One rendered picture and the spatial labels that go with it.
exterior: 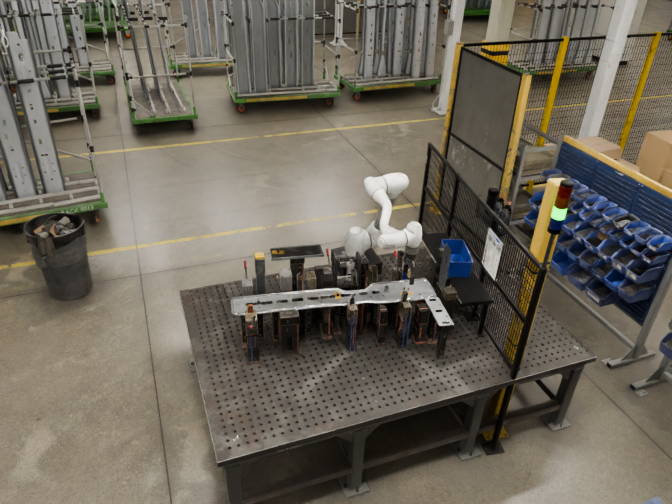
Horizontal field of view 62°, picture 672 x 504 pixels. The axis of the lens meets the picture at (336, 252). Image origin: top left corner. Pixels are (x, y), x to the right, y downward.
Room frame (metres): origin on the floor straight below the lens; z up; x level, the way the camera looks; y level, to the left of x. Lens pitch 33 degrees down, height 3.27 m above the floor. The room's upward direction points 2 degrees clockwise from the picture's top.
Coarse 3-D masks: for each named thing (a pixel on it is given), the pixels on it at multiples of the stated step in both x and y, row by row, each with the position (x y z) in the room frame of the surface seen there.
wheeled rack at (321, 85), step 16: (224, 16) 10.05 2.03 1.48; (320, 16) 10.45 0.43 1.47; (224, 32) 10.29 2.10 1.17; (224, 48) 10.26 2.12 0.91; (320, 80) 10.71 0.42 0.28; (240, 96) 9.54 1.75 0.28; (256, 96) 9.58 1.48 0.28; (272, 96) 9.63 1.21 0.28; (288, 96) 9.68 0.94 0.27; (304, 96) 9.77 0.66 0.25; (320, 96) 9.87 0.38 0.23; (336, 96) 9.97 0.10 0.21; (240, 112) 9.50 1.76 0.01
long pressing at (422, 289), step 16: (336, 288) 3.08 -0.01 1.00; (368, 288) 3.09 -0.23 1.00; (384, 288) 3.10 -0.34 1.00; (400, 288) 3.11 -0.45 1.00; (416, 288) 3.12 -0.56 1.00; (432, 288) 3.13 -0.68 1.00; (240, 304) 2.87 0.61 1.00; (272, 304) 2.88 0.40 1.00; (288, 304) 2.89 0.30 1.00; (304, 304) 2.89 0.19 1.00; (320, 304) 2.90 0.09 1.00; (336, 304) 2.91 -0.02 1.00
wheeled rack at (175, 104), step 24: (168, 0) 10.25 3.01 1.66; (144, 24) 8.51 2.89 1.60; (120, 48) 9.75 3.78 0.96; (144, 48) 10.06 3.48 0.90; (144, 96) 9.32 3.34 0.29; (168, 96) 9.39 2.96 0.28; (192, 96) 8.58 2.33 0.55; (144, 120) 8.26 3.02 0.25; (168, 120) 8.39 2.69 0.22; (192, 120) 8.61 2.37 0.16
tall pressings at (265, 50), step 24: (240, 0) 9.76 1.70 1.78; (264, 0) 10.35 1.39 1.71; (288, 0) 10.23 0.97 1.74; (312, 0) 10.37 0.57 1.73; (240, 24) 9.73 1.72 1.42; (264, 24) 9.80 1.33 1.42; (288, 24) 10.22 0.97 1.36; (312, 24) 10.34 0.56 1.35; (240, 48) 9.71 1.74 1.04; (264, 48) 9.79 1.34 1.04; (288, 48) 10.20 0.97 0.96; (312, 48) 10.31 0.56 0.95; (240, 72) 9.68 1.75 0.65; (264, 72) 9.79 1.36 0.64; (288, 72) 10.17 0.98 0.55; (312, 72) 10.26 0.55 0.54
